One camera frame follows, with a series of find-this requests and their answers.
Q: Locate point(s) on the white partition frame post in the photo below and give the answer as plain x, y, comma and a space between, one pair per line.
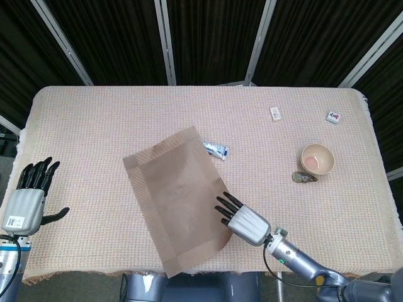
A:
63, 41
396, 174
260, 41
9, 124
371, 56
165, 41

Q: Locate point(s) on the white mahjong tile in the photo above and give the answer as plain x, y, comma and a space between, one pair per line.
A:
333, 117

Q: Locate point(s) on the small white box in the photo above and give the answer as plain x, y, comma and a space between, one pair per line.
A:
275, 114

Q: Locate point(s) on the metal table leg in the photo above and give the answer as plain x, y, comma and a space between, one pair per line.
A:
279, 292

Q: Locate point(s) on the brown woven placemat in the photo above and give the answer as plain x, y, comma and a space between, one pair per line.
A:
176, 195

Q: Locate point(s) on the clear green correction tape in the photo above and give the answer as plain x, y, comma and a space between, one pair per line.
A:
300, 178

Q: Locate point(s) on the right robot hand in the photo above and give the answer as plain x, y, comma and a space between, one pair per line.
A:
248, 225

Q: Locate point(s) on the blue white toothpaste tube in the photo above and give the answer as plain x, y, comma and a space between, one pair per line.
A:
218, 151

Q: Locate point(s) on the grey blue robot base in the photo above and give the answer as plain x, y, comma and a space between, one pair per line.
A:
204, 291

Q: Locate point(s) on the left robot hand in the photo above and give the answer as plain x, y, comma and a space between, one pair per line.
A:
23, 210

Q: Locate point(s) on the beige woven tablecloth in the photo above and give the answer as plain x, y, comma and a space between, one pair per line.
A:
78, 126

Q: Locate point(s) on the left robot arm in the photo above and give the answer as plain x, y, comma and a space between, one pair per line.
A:
9, 267

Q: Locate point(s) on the light brown bowl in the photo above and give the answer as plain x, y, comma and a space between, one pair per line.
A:
324, 157

